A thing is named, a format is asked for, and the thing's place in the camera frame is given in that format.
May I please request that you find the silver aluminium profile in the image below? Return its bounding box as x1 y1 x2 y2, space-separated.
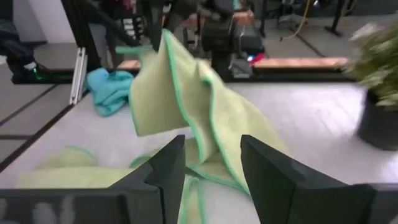
68 47 88 106

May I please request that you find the artificial plant in black pot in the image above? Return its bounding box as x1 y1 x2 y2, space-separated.
341 21 398 152

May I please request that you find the blue microfiber towel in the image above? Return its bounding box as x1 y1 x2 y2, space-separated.
85 67 134 118

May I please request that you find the black stand leg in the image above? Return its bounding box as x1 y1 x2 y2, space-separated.
324 0 346 37

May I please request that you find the wooden table board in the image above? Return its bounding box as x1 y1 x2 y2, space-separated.
116 57 349 71

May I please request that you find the dark blurred equipment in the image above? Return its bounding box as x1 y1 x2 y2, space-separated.
0 17 75 85

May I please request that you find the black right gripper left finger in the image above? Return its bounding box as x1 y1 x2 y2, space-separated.
0 134 187 224

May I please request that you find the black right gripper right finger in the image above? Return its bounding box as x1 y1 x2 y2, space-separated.
240 134 398 224

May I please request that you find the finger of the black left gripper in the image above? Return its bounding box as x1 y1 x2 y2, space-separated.
146 12 166 52

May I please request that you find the yellow cable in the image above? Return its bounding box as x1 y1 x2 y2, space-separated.
279 0 312 42

